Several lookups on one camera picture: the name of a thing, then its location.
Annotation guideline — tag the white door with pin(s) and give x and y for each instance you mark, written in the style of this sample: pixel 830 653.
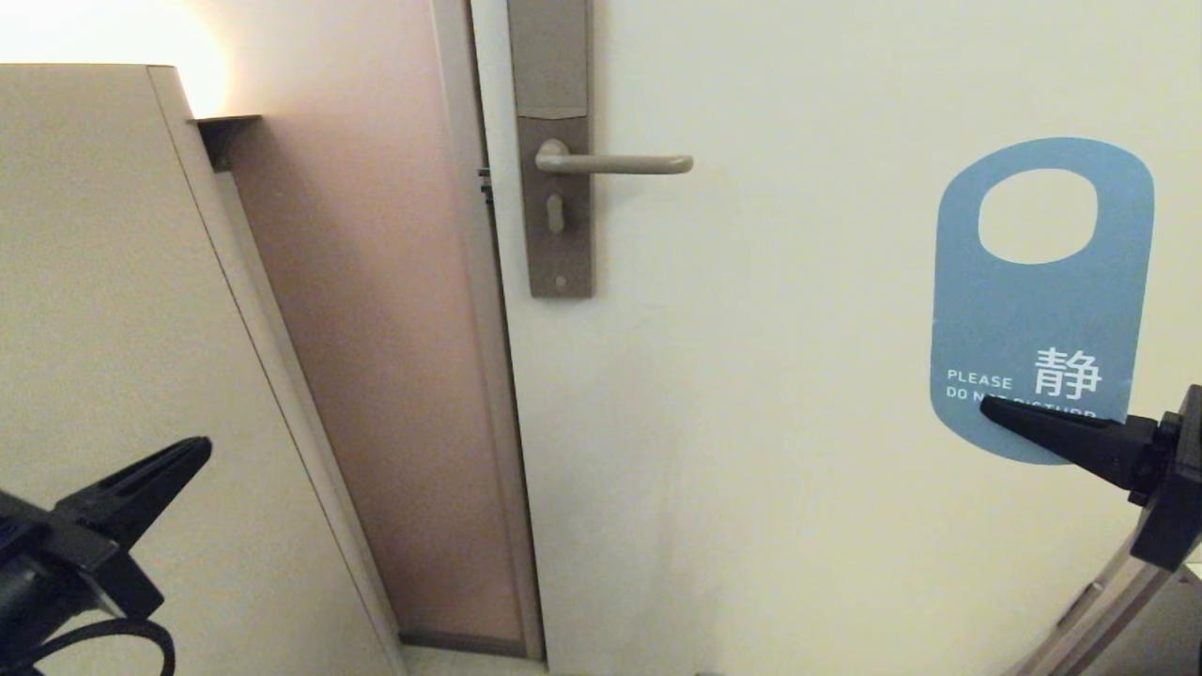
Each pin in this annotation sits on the white door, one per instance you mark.
pixel 751 469

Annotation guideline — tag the beige cabinet panel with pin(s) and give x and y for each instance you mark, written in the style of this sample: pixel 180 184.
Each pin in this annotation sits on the beige cabinet panel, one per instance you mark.
pixel 94 282

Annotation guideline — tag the grey-brown metal lock plate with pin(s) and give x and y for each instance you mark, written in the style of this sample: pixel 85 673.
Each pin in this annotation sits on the grey-brown metal lock plate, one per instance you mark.
pixel 554 56

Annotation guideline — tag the blue do-not-disturb door hanger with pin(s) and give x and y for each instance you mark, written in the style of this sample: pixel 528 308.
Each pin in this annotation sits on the blue do-not-disturb door hanger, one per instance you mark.
pixel 1033 310

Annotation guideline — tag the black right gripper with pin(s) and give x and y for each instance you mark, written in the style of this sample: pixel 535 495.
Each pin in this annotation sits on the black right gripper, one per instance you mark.
pixel 1178 507

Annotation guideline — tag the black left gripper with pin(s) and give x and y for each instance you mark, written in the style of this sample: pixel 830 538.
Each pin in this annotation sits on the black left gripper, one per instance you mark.
pixel 47 573

